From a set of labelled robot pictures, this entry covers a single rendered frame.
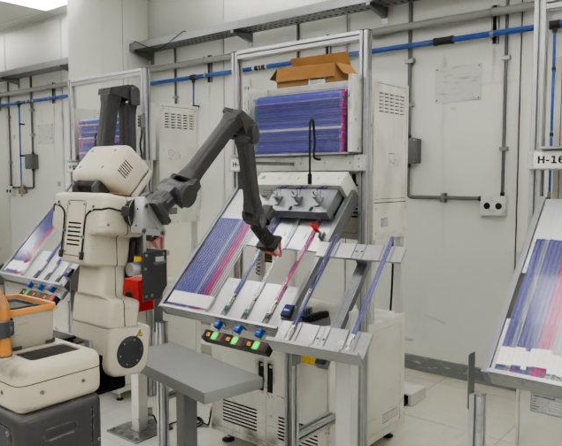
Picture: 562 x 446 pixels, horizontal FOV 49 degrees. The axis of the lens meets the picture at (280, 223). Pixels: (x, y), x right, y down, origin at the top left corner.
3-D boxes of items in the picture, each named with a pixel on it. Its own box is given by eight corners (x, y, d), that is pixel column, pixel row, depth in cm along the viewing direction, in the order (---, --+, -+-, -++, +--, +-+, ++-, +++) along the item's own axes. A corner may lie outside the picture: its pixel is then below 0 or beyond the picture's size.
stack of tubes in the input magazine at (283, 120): (342, 151, 261) (343, 87, 258) (252, 154, 293) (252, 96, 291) (358, 152, 270) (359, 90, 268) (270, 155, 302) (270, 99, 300)
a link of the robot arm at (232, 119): (226, 96, 216) (250, 101, 211) (237, 126, 226) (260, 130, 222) (153, 189, 196) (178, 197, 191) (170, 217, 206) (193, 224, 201)
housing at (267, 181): (353, 207, 266) (341, 185, 257) (266, 204, 297) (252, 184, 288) (360, 194, 270) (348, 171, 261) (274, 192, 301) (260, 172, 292)
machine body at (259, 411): (328, 485, 258) (330, 340, 253) (211, 440, 302) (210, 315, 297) (404, 434, 308) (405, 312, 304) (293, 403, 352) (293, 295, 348)
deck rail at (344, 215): (288, 340, 232) (281, 330, 228) (284, 339, 233) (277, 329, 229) (360, 199, 266) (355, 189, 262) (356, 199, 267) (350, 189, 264)
